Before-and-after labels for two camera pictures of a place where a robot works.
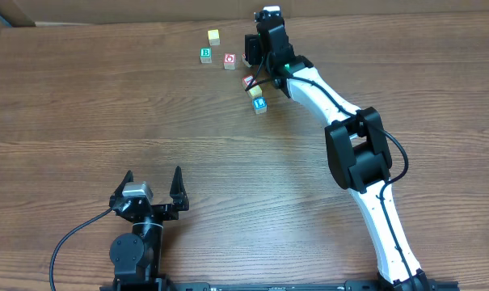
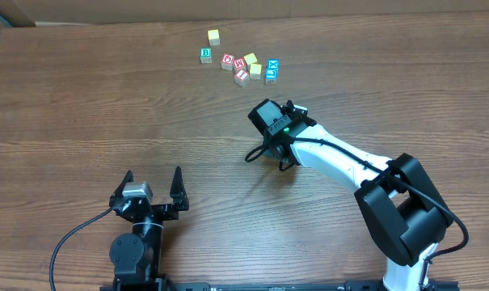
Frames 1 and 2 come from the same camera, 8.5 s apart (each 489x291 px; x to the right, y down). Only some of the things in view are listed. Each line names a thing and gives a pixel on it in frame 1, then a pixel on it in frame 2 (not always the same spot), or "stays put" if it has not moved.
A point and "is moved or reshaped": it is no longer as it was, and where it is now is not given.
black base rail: x=275 y=285 stays put
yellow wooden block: x=256 y=91 → x=255 y=70
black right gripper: x=254 y=42 → x=271 y=149
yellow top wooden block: x=213 y=36 stays put
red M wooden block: x=246 y=62 is moved or reshaped
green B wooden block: x=205 y=55 stays put
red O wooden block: x=229 y=61 stays put
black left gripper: x=170 y=210 stays put
